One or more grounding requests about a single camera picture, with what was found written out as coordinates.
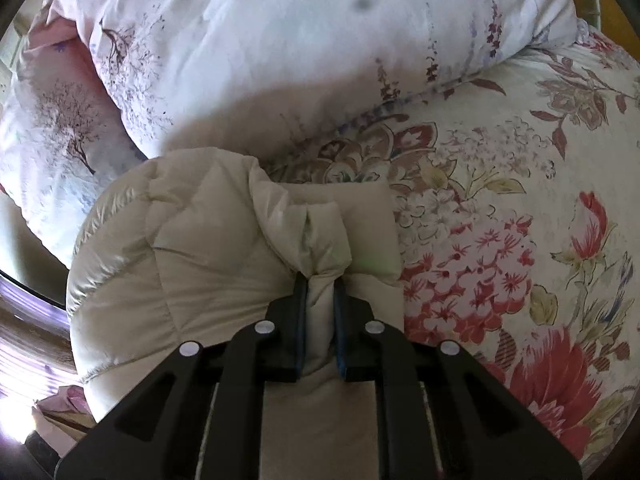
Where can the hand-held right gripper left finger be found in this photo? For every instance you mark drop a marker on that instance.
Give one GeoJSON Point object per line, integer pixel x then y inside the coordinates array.
{"type": "Point", "coordinates": [300, 325]}

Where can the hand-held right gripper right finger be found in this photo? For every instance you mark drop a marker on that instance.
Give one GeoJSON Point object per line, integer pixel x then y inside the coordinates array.
{"type": "Point", "coordinates": [340, 325]}

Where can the beige down jacket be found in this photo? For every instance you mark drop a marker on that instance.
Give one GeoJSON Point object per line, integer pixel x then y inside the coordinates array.
{"type": "Point", "coordinates": [200, 260]}

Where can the floral quilt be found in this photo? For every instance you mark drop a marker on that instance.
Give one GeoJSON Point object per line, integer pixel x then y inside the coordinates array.
{"type": "Point", "coordinates": [500, 210]}

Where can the white lavender-print pillow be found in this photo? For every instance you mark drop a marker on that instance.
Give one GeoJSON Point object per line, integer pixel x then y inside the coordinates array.
{"type": "Point", "coordinates": [275, 35]}

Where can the pink tree-print pillow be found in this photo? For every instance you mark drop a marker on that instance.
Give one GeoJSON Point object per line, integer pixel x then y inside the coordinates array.
{"type": "Point", "coordinates": [50, 135]}

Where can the wooden cabinet with glass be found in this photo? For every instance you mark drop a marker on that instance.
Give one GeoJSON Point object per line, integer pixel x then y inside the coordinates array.
{"type": "Point", "coordinates": [595, 0]}

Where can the wooden bed frame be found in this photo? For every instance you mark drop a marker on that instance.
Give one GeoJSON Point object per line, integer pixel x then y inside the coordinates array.
{"type": "Point", "coordinates": [35, 340]}

